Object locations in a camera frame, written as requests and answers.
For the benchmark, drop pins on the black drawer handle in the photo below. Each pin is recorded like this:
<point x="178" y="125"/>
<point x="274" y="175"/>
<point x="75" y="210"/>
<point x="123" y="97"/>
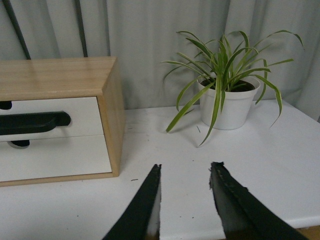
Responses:
<point x="30" y="123"/>

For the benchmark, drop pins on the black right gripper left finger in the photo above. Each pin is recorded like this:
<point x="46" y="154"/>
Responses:
<point x="141" y="218"/>

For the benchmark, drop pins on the grey vertical pole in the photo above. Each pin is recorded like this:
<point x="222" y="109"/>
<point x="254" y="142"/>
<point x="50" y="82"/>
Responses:
<point x="13" y="19"/>
<point x="79" y="19"/>

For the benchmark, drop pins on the grey vertical pole right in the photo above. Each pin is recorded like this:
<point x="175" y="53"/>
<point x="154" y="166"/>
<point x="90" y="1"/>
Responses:
<point x="79" y="19"/>

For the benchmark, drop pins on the wooden drawer cabinet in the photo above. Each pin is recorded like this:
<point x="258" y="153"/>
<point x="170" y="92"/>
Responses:
<point x="99" y="77"/>

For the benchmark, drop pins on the grey vertical pole left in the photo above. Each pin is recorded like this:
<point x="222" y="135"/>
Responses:
<point x="13" y="19"/>

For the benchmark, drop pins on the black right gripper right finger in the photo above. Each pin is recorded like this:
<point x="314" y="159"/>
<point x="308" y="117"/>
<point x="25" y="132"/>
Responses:
<point x="242" y="215"/>

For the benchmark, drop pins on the white drawer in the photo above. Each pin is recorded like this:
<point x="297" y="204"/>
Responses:
<point x="54" y="157"/>
<point x="83" y="111"/>

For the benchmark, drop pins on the white front lower drawer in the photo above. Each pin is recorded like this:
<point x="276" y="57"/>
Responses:
<point x="54" y="157"/>

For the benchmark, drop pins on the white plant pot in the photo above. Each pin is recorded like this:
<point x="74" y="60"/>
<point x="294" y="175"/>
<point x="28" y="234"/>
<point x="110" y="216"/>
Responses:
<point x="235" y="108"/>

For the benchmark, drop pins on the green spider plant right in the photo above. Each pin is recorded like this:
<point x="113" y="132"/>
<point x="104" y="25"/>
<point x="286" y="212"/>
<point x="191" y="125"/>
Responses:
<point x="224" y="71"/>

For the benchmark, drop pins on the white front top drawer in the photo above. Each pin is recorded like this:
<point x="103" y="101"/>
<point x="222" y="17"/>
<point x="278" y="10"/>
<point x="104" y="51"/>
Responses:
<point x="83" y="111"/>

